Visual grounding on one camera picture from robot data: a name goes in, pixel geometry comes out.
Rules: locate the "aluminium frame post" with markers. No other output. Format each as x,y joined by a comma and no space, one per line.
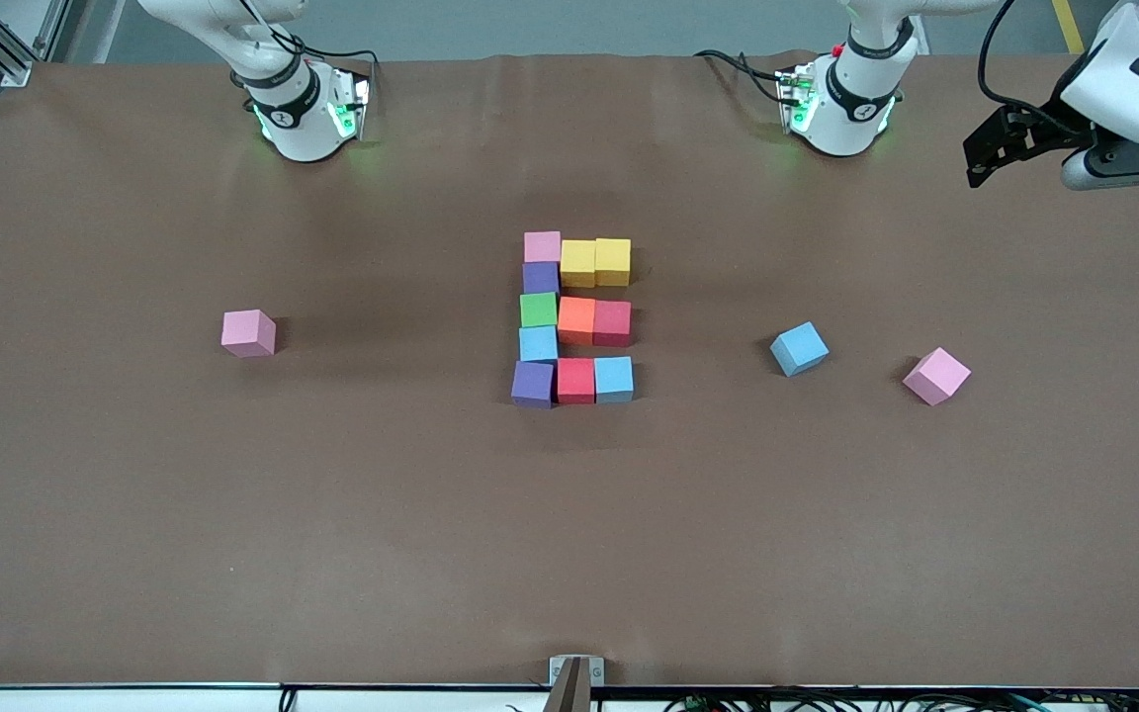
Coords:
11,71

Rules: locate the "pink foam cube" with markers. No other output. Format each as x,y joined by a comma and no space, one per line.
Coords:
542,247
935,375
247,331

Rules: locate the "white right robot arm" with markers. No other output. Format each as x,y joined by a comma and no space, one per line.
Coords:
303,129

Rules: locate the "small metal bracket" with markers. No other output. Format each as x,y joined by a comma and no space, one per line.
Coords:
558,670

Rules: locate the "green foam cube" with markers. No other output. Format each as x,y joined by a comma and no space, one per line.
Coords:
538,310

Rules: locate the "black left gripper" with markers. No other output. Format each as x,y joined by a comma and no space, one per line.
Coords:
1044,130

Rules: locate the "purple foam cube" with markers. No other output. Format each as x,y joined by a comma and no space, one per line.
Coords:
540,278
533,384

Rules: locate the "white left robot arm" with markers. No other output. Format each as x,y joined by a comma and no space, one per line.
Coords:
846,109

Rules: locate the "red foam cube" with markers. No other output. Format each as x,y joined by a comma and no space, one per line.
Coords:
575,380
612,322

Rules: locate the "yellow foam cube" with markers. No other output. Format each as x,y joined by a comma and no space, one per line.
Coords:
613,261
577,263

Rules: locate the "blue foam cube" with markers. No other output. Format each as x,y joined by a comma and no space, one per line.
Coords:
798,347
538,343
614,379

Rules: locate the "brown table mat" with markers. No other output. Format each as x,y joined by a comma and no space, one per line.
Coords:
530,554

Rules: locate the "orange foam cube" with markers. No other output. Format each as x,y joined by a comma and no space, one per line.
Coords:
575,319

